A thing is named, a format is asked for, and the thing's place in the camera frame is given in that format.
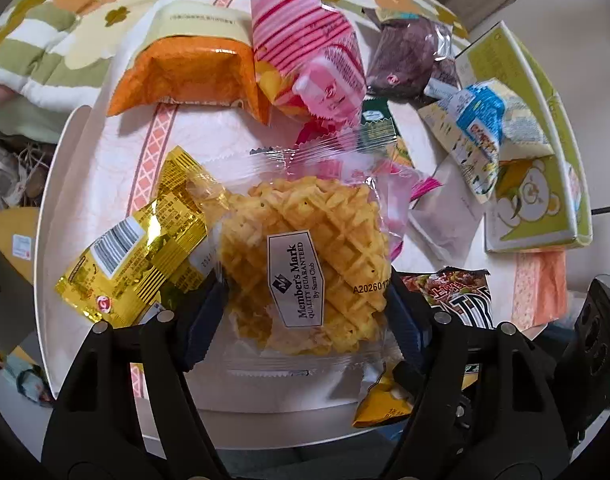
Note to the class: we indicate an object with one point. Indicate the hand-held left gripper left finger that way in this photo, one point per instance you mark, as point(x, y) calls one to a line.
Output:
point(205, 321)

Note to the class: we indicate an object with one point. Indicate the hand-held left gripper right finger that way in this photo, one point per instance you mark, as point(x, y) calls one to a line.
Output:
point(409, 321)

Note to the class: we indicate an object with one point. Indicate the gold foil snack packet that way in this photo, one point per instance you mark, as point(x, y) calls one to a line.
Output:
point(150, 245)

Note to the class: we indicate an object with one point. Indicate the white translucent packet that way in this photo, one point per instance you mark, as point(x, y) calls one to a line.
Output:
point(445, 220)

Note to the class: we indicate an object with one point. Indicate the clear waffle packet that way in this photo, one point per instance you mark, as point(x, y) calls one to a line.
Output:
point(305, 220)

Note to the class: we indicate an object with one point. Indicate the green bear print box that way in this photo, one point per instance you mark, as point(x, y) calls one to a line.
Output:
point(535, 200)

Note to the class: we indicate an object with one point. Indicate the small dark green packet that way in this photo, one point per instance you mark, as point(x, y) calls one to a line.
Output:
point(377, 130)

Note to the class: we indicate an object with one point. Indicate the blue and white snack packet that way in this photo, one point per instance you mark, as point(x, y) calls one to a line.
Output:
point(480, 125)

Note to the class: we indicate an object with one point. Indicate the cream and orange snack bag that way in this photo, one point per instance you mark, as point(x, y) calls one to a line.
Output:
point(185, 70)

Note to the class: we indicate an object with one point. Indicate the purple brown snack packet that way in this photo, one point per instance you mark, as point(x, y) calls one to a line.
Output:
point(405, 55)

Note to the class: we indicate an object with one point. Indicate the pink striped snack bag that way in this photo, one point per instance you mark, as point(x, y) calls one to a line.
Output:
point(295, 35)

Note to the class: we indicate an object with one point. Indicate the black and red noodle packet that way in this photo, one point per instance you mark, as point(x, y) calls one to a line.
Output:
point(460, 295)

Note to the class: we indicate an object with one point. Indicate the yellow snack packet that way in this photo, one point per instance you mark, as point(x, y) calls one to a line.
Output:
point(380, 405)

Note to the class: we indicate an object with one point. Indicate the small pink wrapper packet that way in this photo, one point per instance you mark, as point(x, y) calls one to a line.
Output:
point(425, 186)

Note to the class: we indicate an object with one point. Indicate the grey flat board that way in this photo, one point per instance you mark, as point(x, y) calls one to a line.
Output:
point(5, 300)

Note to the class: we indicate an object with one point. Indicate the yellow round object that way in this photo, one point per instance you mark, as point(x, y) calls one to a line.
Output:
point(10, 230)

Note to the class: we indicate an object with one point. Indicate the floral striped blanket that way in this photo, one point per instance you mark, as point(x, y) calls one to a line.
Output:
point(60, 25)

